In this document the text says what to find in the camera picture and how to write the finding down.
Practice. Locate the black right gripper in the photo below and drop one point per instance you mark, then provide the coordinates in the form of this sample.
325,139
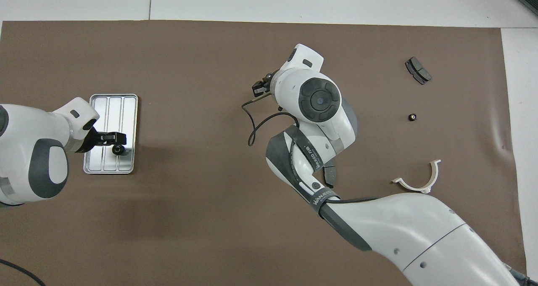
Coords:
270,82

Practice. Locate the large black bearing gear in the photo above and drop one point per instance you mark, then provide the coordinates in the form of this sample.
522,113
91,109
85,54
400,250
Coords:
118,150

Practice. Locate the short dark grey brake pad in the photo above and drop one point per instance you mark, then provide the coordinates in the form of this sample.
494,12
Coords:
420,70

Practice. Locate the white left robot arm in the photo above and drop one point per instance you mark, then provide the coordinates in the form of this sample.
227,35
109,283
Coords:
25,126

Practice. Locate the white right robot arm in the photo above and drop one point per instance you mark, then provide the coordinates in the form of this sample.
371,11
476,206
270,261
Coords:
319,101

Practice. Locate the long dark grey brake pad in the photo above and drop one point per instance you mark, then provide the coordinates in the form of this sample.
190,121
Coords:
331,176

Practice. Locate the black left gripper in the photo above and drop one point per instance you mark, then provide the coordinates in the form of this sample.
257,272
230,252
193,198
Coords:
90,141

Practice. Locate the silver metal compartment tray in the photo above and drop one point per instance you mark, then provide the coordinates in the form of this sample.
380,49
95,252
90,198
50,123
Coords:
109,109

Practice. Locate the brown table mat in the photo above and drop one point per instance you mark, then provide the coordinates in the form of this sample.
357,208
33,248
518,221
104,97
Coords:
210,193

